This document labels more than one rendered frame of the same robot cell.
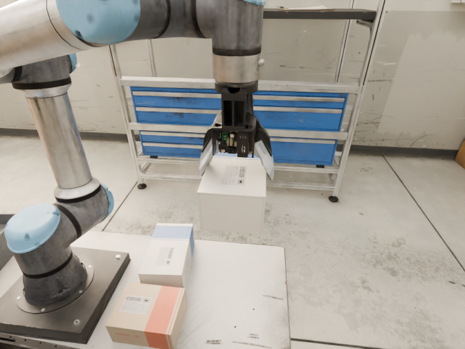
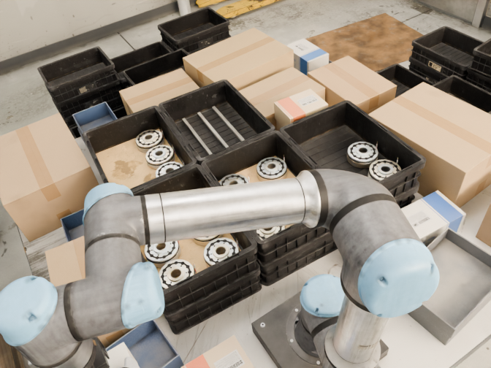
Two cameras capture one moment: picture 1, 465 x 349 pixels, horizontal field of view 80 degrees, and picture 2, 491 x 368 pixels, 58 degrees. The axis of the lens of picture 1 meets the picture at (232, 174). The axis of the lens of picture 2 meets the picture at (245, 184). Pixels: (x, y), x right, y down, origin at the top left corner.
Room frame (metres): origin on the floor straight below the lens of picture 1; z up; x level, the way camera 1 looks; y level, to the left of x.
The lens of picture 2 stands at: (0.86, 0.07, 1.90)
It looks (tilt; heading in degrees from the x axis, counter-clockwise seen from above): 45 degrees down; 147
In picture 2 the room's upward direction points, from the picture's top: 8 degrees counter-clockwise
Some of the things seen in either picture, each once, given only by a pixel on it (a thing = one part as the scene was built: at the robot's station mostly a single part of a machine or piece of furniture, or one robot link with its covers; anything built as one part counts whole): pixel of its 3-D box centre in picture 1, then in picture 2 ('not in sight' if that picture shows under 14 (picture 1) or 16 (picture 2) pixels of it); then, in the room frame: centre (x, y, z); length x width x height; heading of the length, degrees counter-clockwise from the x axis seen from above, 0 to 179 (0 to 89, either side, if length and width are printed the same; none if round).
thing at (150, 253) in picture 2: not in sight; (161, 247); (0.03, 0.28, 0.86); 0.10 x 0.10 x 0.01
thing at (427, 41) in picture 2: not in sight; (448, 70); (-0.36, 2.45, 0.31); 0.40 x 0.30 x 0.34; 174
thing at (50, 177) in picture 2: not in sight; (45, 173); (-0.63, 0.14, 0.80); 0.40 x 0.30 x 0.20; 174
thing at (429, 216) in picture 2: not in sight; (424, 223); (0.44, 1.00, 0.74); 0.20 x 0.12 x 0.09; 79
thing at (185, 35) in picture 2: not in sight; (199, 54); (-1.63, 1.43, 0.37); 0.40 x 0.30 x 0.45; 84
